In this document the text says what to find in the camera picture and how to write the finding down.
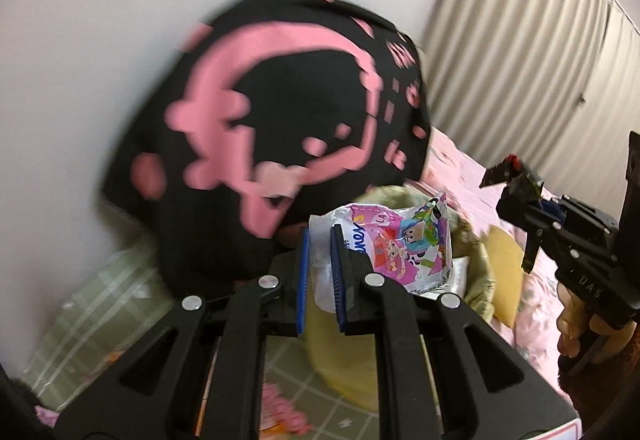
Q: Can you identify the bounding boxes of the black pink printed pillow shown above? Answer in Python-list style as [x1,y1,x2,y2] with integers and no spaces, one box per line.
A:
[97,0,433,301]

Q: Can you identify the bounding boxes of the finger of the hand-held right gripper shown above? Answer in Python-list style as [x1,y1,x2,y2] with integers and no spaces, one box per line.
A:
[557,194,621,233]
[497,199,566,273]

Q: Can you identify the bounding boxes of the black red wrapper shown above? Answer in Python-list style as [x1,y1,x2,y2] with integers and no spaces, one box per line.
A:
[479,155,545,201]

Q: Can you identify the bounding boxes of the pink white cartoon packet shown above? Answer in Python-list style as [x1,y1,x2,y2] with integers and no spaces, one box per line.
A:
[307,192,456,316]

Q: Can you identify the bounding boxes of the pink floral blanket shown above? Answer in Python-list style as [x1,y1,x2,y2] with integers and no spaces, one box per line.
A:
[420,127,640,421]

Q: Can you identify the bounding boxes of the yellow cushion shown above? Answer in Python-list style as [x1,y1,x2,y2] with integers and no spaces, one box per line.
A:
[487,225,526,328]

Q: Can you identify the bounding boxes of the beige pleated curtain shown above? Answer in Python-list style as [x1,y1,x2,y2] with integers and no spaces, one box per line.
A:
[420,0,640,221]

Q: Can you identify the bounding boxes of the person's right hand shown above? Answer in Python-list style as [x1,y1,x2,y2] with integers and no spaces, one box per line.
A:
[556,280,636,373]

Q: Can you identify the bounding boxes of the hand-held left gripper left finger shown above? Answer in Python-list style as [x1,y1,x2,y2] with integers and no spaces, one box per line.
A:
[57,227,309,440]

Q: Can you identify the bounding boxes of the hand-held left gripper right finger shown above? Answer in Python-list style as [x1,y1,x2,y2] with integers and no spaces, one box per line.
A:
[330,226,576,440]

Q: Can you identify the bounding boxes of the green grid bed sheet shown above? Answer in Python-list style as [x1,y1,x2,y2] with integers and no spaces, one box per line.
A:
[22,245,381,440]

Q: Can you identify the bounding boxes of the person's right forearm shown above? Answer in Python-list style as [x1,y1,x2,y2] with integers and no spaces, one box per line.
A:
[557,360,608,413]

